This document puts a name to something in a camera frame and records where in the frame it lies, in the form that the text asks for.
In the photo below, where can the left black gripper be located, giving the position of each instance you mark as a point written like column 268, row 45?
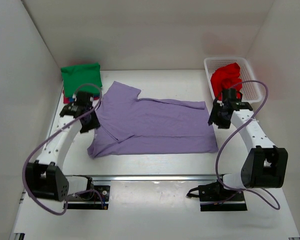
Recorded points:
column 95, row 122

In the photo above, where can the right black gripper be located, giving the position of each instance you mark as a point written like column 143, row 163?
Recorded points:
column 221, row 125

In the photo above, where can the purple t-shirt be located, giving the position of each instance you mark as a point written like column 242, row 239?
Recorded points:
column 130, row 125

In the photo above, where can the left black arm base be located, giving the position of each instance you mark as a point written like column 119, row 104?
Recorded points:
column 92, row 200

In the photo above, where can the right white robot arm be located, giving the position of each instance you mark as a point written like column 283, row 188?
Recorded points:
column 265, row 164

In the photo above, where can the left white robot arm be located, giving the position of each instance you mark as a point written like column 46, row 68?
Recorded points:
column 44, row 177

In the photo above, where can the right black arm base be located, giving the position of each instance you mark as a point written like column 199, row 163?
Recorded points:
column 214, row 197

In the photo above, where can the blue folded t-shirt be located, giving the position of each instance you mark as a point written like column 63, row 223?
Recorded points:
column 71, row 99

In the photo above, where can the magenta folded t-shirt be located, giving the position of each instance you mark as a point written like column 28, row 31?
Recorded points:
column 91, row 90

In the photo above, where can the green folded t-shirt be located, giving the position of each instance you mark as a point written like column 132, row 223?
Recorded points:
column 76, row 75

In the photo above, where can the red crumpled t-shirt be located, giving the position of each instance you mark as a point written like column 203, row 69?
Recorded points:
column 226, row 76

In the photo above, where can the white plastic basket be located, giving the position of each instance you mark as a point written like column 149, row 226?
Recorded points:
column 250, row 90

